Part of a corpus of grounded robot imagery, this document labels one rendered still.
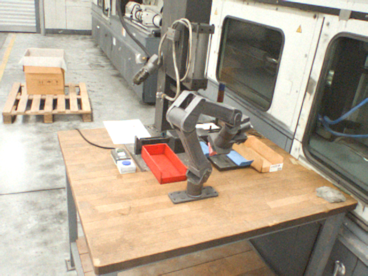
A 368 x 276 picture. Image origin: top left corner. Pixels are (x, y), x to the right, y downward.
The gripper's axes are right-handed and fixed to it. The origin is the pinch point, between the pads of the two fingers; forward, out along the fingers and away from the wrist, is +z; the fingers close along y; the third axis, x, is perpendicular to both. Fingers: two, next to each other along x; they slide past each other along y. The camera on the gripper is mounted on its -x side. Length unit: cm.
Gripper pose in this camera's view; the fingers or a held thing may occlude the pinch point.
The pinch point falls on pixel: (211, 154)
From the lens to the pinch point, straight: 148.6
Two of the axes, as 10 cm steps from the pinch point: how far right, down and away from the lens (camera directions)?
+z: -3.4, 5.6, 7.6
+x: -8.8, 0.8, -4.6
